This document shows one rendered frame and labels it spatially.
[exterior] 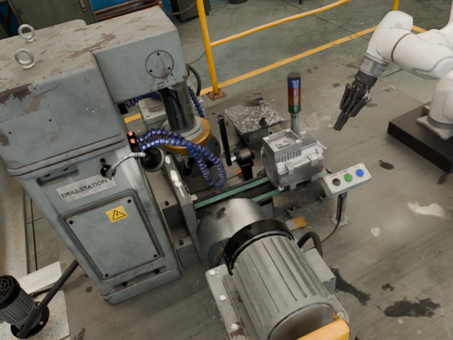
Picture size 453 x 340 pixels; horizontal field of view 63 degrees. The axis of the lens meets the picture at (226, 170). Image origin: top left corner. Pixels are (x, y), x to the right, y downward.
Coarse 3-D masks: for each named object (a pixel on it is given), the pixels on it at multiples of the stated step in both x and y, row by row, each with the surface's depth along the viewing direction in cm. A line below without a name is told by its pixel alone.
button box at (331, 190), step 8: (352, 168) 137; (360, 168) 137; (328, 176) 135; (336, 176) 135; (368, 176) 135; (328, 184) 134; (344, 184) 134; (352, 184) 134; (360, 184) 137; (328, 192) 135; (336, 192) 133
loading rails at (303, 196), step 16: (320, 176) 158; (224, 192) 159; (240, 192) 158; (256, 192) 162; (272, 192) 155; (288, 192) 153; (304, 192) 157; (320, 192) 161; (208, 208) 157; (272, 208) 157; (288, 208) 159
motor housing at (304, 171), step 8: (304, 136) 150; (312, 136) 149; (304, 144) 146; (312, 144) 147; (264, 152) 154; (304, 152) 146; (312, 152) 147; (264, 160) 158; (272, 160) 145; (296, 160) 145; (304, 160) 145; (320, 160) 147; (264, 168) 159; (272, 168) 159; (296, 168) 144; (304, 168) 145; (312, 168) 147; (320, 168) 149; (272, 176) 158; (280, 176) 144; (288, 176) 144; (296, 176) 146; (304, 176) 148; (272, 184) 158; (280, 184) 147; (288, 184) 147
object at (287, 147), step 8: (272, 136) 147; (280, 136) 149; (288, 136) 148; (296, 136) 144; (264, 144) 147; (272, 144) 147; (280, 144) 144; (288, 144) 145; (296, 144) 141; (272, 152) 141; (280, 152) 141; (288, 152) 142; (296, 152) 144; (280, 160) 143; (288, 160) 145
